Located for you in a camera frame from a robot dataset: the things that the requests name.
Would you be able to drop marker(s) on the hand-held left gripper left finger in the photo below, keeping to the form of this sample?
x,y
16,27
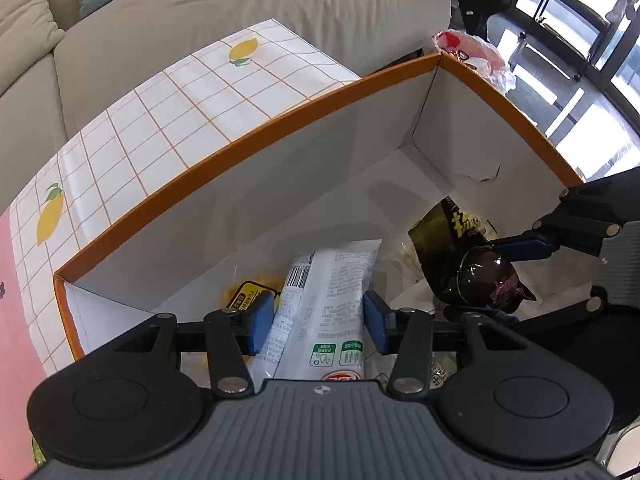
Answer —
x,y
262,322

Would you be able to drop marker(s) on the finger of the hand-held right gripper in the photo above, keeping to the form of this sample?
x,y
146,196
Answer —
x,y
525,251
560,316

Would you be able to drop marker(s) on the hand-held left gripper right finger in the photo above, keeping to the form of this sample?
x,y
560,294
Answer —
x,y
376,322

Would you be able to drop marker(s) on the yellow snack packet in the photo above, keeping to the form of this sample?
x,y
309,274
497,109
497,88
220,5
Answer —
x,y
245,294

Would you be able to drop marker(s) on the dark brown glossy packet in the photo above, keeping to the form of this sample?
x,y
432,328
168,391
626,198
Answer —
x,y
480,280

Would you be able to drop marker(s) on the silver white snack packet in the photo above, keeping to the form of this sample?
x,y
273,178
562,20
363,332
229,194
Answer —
x,y
325,300

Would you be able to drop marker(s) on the dark green snack packet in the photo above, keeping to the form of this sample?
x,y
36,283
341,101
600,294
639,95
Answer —
x,y
435,230

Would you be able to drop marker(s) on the orange cardboard box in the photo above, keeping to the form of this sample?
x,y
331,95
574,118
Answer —
x,y
300,160

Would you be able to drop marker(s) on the red and white plastic bag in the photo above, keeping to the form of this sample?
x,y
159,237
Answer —
x,y
475,55

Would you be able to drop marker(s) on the black wheeled metal rack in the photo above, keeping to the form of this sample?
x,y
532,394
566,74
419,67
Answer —
x,y
550,20

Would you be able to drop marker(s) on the black garment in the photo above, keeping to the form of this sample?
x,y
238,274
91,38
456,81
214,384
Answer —
x,y
480,0

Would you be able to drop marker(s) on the beige sofa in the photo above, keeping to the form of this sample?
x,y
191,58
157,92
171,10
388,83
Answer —
x,y
250,0

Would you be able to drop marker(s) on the beige pillow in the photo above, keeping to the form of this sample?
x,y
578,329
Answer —
x,y
25,20

